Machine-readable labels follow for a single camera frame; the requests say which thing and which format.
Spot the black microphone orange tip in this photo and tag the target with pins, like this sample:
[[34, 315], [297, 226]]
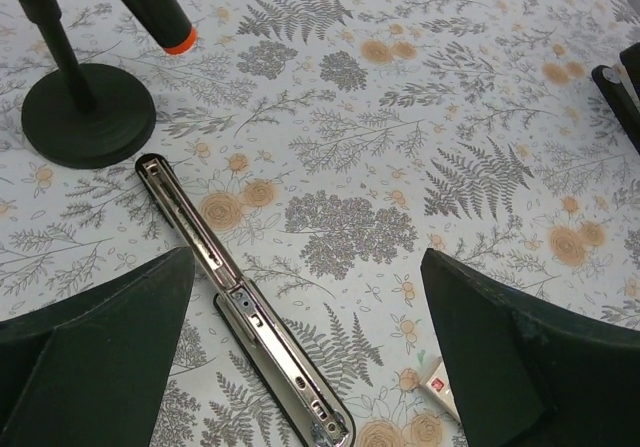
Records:
[[166, 22]]

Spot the grey black stapler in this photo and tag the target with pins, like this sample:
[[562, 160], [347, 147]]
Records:
[[308, 402]]

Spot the black microphone stand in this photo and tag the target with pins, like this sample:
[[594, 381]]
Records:
[[83, 116]]

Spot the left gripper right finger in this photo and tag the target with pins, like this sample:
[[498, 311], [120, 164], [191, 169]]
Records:
[[525, 372]]

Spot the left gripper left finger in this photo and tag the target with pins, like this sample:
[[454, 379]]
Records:
[[91, 370]]

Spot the staple box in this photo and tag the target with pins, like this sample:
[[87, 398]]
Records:
[[435, 382]]

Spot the floral patterned table mat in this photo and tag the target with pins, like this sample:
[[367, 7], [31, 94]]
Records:
[[329, 144]]

